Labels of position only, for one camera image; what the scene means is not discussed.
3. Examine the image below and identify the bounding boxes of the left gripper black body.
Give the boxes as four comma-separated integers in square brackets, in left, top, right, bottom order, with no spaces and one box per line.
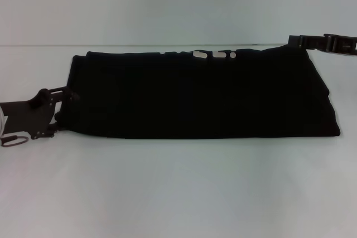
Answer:
[0,88,58,140]

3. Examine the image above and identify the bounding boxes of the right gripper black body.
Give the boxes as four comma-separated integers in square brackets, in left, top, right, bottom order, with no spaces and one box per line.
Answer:
[322,33,357,56]

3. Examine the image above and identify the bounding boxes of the black shirt with FREE print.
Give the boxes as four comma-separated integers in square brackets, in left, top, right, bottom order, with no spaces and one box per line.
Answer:
[57,41,341,140]

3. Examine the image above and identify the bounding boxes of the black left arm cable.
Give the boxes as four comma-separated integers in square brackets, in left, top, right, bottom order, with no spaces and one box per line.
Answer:
[0,135,30,148]

